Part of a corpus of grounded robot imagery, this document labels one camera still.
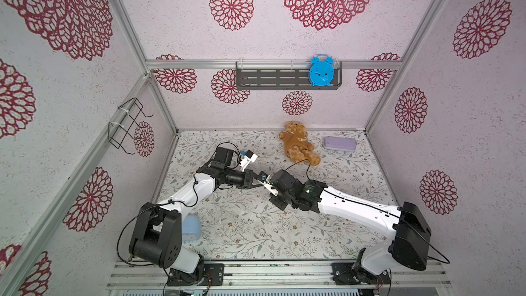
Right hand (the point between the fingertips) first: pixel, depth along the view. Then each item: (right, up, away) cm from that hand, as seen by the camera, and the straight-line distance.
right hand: (272, 188), depth 80 cm
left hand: (-3, +2, -2) cm, 4 cm away
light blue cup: (-31, -14, -2) cm, 34 cm away
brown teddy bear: (+14, +16, +23) cm, 31 cm away
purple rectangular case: (+38, +19, +29) cm, 51 cm away
